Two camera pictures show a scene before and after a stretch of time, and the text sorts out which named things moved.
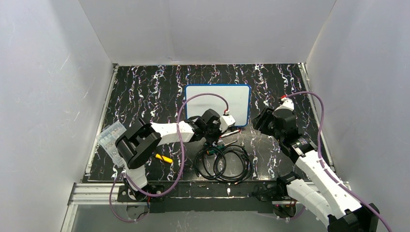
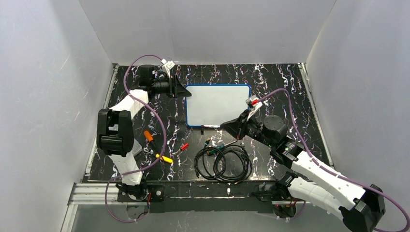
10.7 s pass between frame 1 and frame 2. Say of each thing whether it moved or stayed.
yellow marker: stayed
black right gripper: moved
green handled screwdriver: stayed
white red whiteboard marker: moved
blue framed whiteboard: stayed
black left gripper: moved
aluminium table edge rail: stayed
